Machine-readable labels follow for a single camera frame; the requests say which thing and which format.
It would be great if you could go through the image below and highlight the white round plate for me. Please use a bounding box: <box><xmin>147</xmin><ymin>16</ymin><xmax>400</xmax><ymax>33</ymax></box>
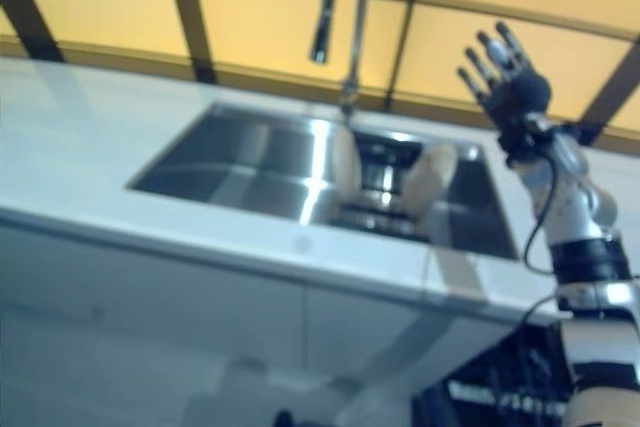
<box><xmin>327</xmin><ymin>121</ymin><xmax>364</xmax><ymax>203</ymax></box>
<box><xmin>399</xmin><ymin>141</ymin><xmax>459</xmax><ymax>218</ymax></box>

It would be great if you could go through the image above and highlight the black dish drying rack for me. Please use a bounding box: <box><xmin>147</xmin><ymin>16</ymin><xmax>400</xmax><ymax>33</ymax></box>
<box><xmin>327</xmin><ymin>127</ymin><xmax>436</xmax><ymax>244</ymax></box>

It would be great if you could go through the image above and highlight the dark wire dishwasher rack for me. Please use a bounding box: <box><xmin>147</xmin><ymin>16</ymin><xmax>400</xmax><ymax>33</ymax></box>
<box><xmin>412</xmin><ymin>316</ymin><xmax>576</xmax><ymax>427</ymax></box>

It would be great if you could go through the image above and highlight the stainless steel sink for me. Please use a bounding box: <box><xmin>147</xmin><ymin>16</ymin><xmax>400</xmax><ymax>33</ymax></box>
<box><xmin>124</xmin><ymin>100</ymin><xmax>521</xmax><ymax>262</ymax></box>

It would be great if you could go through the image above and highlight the white glossy cabinet door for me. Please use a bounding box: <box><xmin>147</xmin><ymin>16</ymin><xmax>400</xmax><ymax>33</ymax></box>
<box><xmin>304</xmin><ymin>286</ymin><xmax>436</xmax><ymax>398</ymax></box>
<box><xmin>0</xmin><ymin>226</ymin><xmax>309</xmax><ymax>398</ymax></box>

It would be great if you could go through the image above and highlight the chrome kitchen faucet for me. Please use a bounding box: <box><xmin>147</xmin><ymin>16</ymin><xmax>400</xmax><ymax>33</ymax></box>
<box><xmin>307</xmin><ymin>0</ymin><xmax>376</xmax><ymax>121</ymax></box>

